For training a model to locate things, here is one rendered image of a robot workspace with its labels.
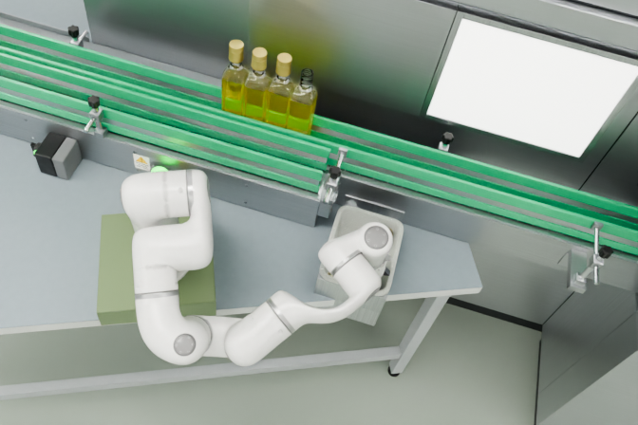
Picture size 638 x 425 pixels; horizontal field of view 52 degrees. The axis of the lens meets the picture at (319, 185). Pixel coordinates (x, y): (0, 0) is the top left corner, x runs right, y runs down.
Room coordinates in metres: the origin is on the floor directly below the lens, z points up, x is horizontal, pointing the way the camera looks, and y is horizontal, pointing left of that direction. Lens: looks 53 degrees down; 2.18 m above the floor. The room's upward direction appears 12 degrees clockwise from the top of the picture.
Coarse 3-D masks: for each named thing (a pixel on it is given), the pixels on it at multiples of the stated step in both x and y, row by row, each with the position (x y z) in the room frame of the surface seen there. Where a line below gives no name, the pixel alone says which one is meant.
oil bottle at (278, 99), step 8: (272, 80) 1.10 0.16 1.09; (272, 88) 1.08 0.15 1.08; (280, 88) 1.08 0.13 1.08; (288, 88) 1.08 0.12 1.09; (272, 96) 1.08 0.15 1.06; (280, 96) 1.08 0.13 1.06; (288, 96) 1.08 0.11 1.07; (272, 104) 1.08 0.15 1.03; (280, 104) 1.08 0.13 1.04; (288, 104) 1.08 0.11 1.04; (272, 112) 1.08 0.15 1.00; (280, 112) 1.08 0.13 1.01; (288, 112) 1.08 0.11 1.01; (272, 120) 1.08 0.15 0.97; (280, 120) 1.08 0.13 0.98
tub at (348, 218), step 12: (336, 216) 0.92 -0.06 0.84; (348, 216) 0.95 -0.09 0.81; (360, 216) 0.95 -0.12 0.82; (372, 216) 0.95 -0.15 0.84; (384, 216) 0.95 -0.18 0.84; (336, 228) 0.89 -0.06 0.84; (348, 228) 0.94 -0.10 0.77; (360, 228) 0.94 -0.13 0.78; (396, 228) 0.93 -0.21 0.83; (396, 240) 0.89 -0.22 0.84; (396, 252) 0.85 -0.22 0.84; (324, 276) 0.75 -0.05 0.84; (384, 276) 0.81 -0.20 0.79; (384, 288) 0.75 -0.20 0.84
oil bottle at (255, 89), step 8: (248, 80) 1.09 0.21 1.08; (256, 80) 1.09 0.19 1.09; (264, 80) 1.09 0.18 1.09; (248, 88) 1.08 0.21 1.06; (256, 88) 1.08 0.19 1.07; (264, 88) 1.08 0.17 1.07; (248, 96) 1.08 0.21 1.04; (256, 96) 1.08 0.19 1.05; (264, 96) 1.08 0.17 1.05; (248, 104) 1.08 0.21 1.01; (256, 104) 1.08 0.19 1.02; (264, 104) 1.08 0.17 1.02; (248, 112) 1.08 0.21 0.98; (256, 112) 1.08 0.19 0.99; (264, 112) 1.08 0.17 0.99; (264, 120) 1.09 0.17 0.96
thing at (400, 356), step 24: (432, 312) 0.88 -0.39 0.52; (408, 336) 0.89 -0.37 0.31; (264, 360) 0.76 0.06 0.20; (288, 360) 0.78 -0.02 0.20; (312, 360) 0.80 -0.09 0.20; (336, 360) 0.81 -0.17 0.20; (360, 360) 0.84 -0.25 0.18; (408, 360) 0.88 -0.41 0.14; (24, 384) 0.55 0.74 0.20; (48, 384) 0.56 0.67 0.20; (72, 384) 0.57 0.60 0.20; (96, 384) 0.59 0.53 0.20; (120, 384) 0.61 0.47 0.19; (144, 384) 0.63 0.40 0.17
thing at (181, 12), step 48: (96, 0) 1.31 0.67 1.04; (144, 0) 1.30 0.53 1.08; (192, 0) 1.28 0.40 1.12; (240, 0) 1.27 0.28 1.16; (480, 0) 1.19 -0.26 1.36; (528, 0) 1.18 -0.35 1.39; (576, 0) 1.19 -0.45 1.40; (624, 0) 1.18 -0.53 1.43; (144, 48) 1.30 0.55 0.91; (192, 48) 1.28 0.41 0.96; (336, 96) 1.24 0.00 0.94; (432, 144) 1.21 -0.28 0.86; (480, 144) 1.20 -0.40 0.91; (624, 144) 1.16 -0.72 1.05; (624, 192) 1.15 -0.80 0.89
